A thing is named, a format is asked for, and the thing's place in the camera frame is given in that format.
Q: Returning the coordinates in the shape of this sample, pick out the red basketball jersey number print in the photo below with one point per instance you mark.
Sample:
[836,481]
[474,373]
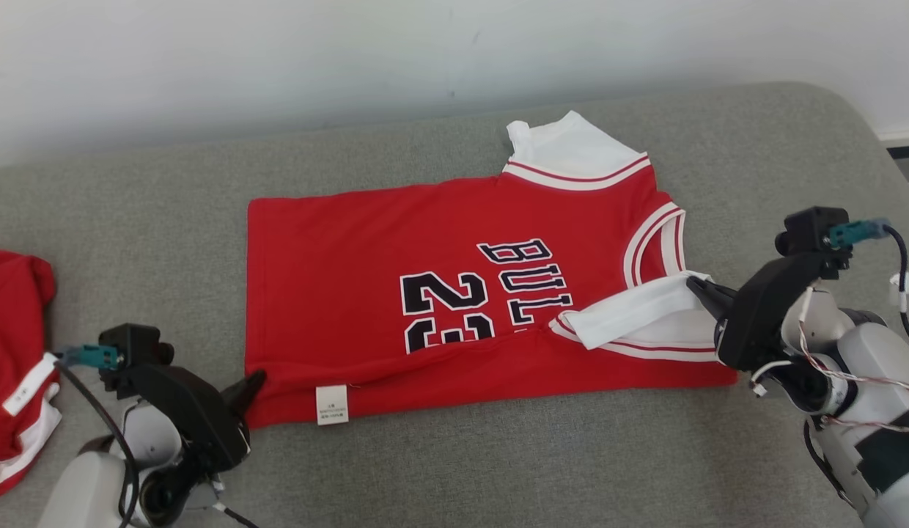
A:
[337,257]

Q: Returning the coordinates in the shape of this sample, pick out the red shorts white side stripe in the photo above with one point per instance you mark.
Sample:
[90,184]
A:
[15,308]

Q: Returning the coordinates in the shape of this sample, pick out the white wall baseboard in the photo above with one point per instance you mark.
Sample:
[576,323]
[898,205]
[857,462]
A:
[902,136]

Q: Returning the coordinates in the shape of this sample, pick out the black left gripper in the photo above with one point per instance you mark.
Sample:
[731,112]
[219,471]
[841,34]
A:
[190,414]

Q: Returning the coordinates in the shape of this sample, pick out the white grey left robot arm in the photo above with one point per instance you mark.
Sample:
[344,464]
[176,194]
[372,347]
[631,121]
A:
[88,491]

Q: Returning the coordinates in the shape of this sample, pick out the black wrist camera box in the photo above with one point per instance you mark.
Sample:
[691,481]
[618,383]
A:
[132,348]
[810,235]

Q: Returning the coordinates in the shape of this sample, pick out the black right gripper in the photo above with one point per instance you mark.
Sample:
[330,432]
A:
[766,315]

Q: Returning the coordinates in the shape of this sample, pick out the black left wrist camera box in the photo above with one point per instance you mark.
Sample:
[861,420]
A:
[132,348]

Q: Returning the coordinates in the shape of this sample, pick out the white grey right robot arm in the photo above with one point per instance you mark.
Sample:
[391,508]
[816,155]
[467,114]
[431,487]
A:
[865,352]

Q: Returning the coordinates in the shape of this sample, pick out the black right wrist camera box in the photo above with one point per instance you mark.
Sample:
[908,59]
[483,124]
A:
[810,235]

